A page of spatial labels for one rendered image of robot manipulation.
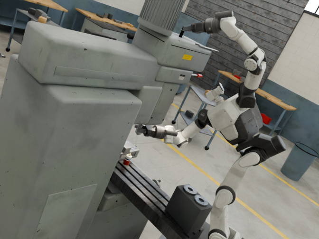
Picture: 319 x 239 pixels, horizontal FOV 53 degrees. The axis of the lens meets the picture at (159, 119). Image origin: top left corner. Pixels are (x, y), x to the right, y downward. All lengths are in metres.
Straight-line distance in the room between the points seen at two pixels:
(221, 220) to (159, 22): 1.49
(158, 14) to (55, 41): 0.60
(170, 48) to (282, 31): 8.05
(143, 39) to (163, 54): 0.17
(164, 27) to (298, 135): 7.97
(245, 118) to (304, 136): 7.25
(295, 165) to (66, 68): 5.66
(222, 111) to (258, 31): 7.88
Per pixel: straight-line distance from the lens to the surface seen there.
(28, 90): 1.53
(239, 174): 2.32
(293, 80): 9.51
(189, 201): 1.96
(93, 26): 6.59
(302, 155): 6.56
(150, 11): 1.73
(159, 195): 2.19
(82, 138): 1.51
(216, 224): 2.53
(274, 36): 9.76
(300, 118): 9.41
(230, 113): 2.15
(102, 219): 2.27
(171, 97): 2.06
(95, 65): 1.50
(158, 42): 1.79
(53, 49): 1.35
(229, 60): 10.17
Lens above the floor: 2.06
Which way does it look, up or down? 20 degrees down
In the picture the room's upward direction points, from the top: 24 degrees clockwise
